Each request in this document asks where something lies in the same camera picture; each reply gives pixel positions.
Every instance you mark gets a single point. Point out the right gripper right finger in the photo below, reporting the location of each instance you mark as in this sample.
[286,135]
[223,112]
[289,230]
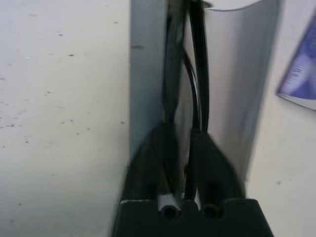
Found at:
[212,168]

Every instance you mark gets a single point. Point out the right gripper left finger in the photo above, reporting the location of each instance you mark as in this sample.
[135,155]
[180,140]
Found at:
[158,160]

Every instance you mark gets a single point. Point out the black sunglasses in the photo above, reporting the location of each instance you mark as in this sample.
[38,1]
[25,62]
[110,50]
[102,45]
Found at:
[200,74]

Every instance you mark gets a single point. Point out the grey glasses case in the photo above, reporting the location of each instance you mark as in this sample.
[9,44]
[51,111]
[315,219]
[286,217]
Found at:
[234,74]

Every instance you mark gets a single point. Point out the purple tissue pack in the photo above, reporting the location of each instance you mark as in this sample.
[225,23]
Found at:
[301,74]

